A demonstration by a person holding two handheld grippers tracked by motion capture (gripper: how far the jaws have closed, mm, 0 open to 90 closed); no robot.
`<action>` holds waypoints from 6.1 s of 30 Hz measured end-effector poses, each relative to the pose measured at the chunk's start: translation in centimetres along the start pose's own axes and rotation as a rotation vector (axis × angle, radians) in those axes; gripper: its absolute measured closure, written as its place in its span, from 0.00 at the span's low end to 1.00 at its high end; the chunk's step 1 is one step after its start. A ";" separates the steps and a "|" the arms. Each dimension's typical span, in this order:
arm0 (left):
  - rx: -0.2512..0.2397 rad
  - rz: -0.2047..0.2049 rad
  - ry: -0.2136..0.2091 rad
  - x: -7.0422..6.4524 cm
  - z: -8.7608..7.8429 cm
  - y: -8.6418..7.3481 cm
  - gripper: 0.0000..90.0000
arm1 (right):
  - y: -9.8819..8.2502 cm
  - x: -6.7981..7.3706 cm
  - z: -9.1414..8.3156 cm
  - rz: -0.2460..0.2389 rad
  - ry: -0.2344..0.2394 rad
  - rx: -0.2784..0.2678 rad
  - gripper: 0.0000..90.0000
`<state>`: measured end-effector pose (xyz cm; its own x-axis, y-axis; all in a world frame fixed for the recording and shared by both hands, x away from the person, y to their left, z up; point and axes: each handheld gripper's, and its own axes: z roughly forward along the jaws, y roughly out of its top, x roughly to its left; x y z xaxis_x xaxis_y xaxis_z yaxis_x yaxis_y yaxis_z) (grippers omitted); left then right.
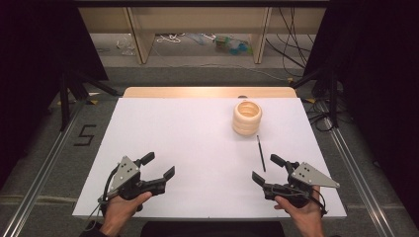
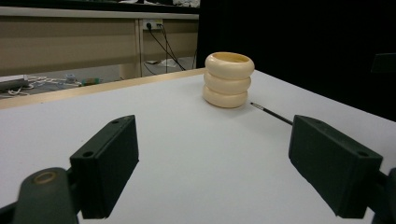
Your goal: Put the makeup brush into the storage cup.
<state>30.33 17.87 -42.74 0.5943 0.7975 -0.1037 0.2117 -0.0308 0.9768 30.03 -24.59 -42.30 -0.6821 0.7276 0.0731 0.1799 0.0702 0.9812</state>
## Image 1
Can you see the black metal stand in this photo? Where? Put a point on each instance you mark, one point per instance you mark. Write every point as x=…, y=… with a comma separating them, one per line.
x=70, y=95
x=326, y=89

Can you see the black curtain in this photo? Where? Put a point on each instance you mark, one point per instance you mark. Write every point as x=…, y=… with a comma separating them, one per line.
x=33, y=65
x=378, y=82

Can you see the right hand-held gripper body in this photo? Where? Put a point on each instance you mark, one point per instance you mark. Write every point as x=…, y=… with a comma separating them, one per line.
x=304, y=180

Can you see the person's dark lap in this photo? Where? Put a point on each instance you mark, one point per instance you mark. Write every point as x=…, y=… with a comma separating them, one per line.
x=210, y=229

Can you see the aluminium floor rail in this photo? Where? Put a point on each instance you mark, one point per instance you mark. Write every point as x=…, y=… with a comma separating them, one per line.
x=36, y=184
x=359, y=184

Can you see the ribbed wooden pen holder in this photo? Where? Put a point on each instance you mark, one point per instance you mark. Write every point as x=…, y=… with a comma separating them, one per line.
x=247, y=117

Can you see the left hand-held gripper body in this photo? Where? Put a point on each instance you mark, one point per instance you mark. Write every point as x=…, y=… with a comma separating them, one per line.
x=125, y=177

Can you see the colourful plastic clutter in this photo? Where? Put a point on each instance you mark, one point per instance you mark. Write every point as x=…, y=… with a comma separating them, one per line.
x=232, y=44

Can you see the light wooden shelf frame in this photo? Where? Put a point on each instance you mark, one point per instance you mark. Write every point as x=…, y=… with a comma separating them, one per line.
x=141, y=36

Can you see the black pen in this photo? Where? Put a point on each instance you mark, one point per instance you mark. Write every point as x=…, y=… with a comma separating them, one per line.
x=261, y=153

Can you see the light wooden table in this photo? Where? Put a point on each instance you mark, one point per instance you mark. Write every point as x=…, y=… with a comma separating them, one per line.
x=197, y=92

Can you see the clear plastic bag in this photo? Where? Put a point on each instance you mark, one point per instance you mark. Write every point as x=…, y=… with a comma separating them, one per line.
x=126, y=46

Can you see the person's right hand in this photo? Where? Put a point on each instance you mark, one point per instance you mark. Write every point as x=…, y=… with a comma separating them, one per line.
x=304, y=212

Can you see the white table board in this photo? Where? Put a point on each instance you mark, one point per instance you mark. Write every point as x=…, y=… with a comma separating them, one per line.
x=184, y=144

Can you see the person's left hand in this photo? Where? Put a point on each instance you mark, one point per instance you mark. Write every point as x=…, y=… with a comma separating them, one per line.
x=122, y=208

